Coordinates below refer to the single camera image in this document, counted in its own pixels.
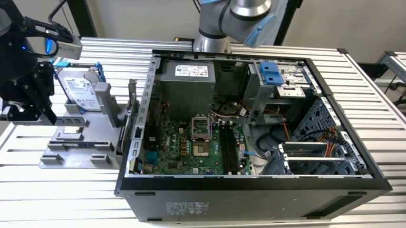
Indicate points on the black frame post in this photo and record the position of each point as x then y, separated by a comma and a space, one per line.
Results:
84, 19
292, 14

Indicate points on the neighbouring slatted metal table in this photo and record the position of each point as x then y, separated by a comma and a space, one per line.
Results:
391, 58

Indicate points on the silver CPU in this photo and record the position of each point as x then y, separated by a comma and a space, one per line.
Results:
70, 130

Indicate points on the grey metal drive cage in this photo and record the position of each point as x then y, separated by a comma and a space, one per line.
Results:
259, 95

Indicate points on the grey power supply unit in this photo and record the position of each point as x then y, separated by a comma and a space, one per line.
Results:
187, 95

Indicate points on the grey disk bay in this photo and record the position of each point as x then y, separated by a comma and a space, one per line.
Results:
304, 148

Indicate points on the blue drive bay latch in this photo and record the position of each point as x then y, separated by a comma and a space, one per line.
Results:
269, 71

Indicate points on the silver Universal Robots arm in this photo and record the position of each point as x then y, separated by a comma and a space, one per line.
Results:
247, 9

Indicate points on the grey parts rack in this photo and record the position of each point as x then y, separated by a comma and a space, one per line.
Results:
94, 135

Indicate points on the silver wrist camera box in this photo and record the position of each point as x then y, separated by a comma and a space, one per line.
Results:
68, 48

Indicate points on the round case speaker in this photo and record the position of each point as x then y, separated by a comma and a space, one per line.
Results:
229, 108

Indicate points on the small black side camera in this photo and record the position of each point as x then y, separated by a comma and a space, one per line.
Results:
18, 115

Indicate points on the green motherboard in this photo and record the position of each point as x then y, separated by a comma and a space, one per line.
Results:
177, 154

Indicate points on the blue disk carrier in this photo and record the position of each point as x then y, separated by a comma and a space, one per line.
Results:
101, 73

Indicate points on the CPU socket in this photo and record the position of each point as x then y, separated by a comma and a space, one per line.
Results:
201, 149

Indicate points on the black PC case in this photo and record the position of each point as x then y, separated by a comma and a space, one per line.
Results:
221, 204

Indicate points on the black RAM slot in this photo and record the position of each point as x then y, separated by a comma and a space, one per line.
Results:
227, 147
223, 147
231, 147

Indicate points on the graphics card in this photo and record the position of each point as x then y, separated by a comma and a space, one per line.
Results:
131, 99

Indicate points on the silver hard disk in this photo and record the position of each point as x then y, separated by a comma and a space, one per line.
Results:
78, 92

